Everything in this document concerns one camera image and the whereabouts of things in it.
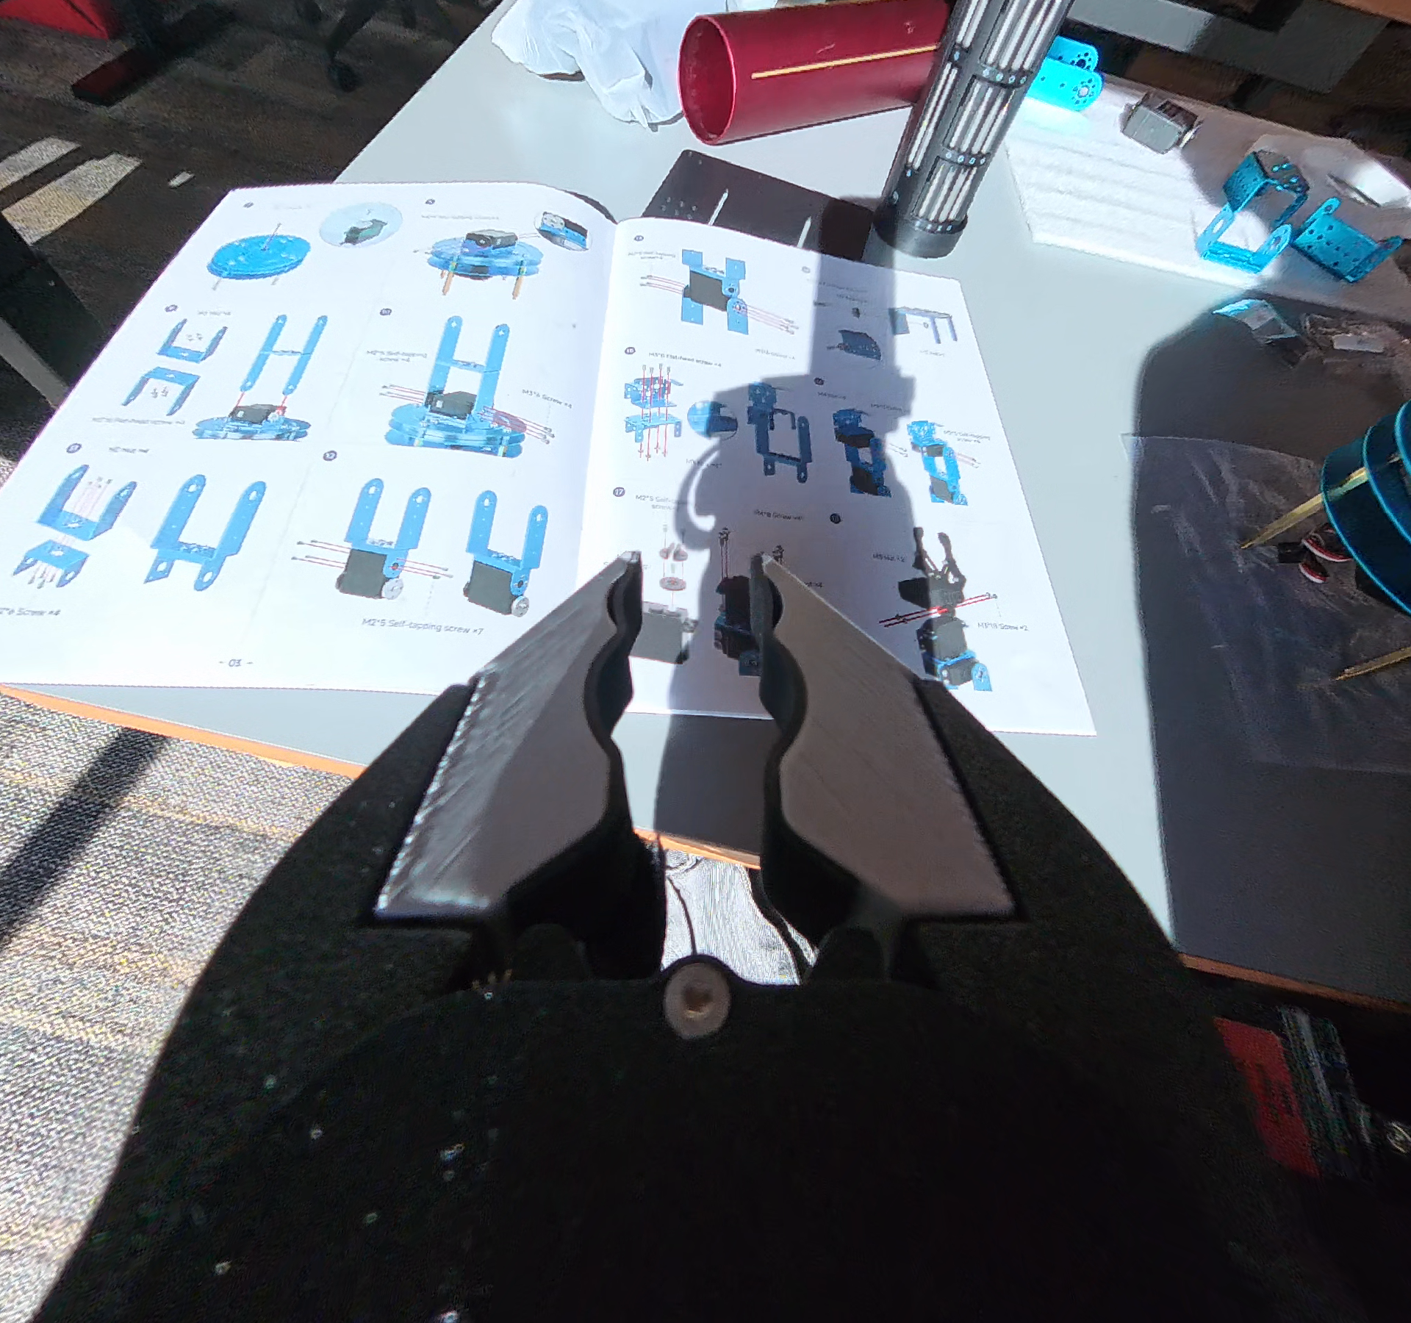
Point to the blue toy robot arm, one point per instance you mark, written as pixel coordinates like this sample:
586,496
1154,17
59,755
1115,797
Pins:
1366,507

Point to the white instruction booklet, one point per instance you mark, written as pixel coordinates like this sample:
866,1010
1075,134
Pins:
320,375

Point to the black screwdriver bit holder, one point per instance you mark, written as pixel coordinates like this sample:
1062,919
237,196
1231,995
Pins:
970,132

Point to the orange-edged office desk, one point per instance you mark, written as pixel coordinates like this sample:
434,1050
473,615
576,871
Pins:
1212,22

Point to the red metal tube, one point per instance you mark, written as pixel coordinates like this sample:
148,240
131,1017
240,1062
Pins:
837,44

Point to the blue multi-hole metal bracket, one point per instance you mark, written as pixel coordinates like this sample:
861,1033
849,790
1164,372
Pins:
1258,188

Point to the white crumpled plastic bag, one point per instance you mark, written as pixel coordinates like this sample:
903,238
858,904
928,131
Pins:
618,0

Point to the blue U-shaped metal bracket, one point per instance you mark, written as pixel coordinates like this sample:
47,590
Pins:
1351,243

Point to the white foam sheet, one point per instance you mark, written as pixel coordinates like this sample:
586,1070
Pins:
1102,188

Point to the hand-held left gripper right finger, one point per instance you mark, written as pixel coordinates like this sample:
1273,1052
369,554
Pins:
883,794

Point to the black office chair base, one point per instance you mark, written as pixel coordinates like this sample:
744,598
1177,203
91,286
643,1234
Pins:
364,0

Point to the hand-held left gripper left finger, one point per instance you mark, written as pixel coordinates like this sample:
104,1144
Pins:
496,804

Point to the grey desk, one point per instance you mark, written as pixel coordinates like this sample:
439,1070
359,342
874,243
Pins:
1058,352

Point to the black servo motor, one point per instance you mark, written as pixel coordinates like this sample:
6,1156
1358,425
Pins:
1157,121

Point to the black metal plate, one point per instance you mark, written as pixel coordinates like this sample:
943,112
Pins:
760,204

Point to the large clear plastic bag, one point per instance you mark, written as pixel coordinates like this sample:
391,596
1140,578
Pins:
1212,573

